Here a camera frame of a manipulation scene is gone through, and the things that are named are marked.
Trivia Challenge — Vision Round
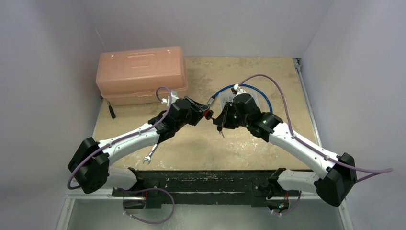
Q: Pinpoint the orange plastic toolbox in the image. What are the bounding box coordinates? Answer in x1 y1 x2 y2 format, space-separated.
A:
96 46 188 105

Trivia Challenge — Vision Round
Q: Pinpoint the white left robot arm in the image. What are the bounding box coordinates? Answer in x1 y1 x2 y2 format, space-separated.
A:
68 96 213 194

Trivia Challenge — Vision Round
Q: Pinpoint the black-headed key bunch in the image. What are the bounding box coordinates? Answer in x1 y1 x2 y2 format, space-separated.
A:
216 122 225 138

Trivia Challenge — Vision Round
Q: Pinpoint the silver open-end wrench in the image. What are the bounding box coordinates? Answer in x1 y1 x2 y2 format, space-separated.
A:
143 144 159 164

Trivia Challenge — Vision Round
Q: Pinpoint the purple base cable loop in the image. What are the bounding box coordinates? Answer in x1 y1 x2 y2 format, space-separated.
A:
122 187 176 225

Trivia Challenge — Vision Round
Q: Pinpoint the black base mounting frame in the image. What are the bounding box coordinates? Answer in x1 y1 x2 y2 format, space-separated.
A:
112 169 299 209

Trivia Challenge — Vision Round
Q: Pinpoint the orange black padlock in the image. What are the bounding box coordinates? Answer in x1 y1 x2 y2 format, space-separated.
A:
203 109 214 120

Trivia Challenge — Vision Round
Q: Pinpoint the clear plastic screw organizer box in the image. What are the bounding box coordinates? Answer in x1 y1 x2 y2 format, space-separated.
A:
217 89 260 110

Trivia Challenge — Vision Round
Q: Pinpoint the black-handled tool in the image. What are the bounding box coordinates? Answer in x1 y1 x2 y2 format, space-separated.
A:
106 99 116 119

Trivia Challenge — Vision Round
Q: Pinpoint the blue cable lock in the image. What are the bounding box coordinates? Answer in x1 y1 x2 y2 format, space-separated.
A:
206 84 273 113

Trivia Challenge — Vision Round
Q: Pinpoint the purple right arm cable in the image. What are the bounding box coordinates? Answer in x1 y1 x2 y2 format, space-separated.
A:
237 74 394 183

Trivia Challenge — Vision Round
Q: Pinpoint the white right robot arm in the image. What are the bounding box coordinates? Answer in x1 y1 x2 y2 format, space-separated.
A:
213 93 357 207

